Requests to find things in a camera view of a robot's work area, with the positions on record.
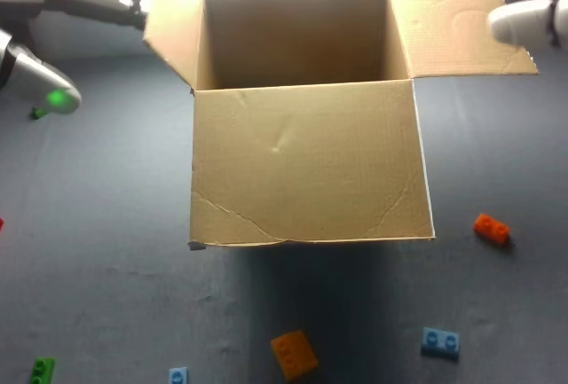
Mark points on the small light blue toy brick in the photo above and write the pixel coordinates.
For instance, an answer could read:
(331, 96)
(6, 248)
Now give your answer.
(179, 376)

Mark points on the brown cardboard box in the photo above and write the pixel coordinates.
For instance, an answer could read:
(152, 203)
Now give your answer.
(306, 166)

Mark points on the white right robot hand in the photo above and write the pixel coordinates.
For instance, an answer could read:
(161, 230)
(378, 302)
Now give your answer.
(523, 22)

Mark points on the green toy brick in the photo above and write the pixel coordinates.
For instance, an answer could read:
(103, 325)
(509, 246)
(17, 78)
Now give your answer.
(36, 114)
(43, 370)

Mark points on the small orange-red toy brick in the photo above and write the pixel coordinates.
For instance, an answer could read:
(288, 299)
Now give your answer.
(490, 228)

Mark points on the blue two-stud toy brick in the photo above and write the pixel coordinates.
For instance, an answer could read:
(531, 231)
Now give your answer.
(439, 343)

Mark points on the large orange toy brick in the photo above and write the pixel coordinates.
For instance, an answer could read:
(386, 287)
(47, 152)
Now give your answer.
(293, 355)

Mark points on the grey tablecloth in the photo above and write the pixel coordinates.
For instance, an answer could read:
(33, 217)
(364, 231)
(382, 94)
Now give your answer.
(111, 291)

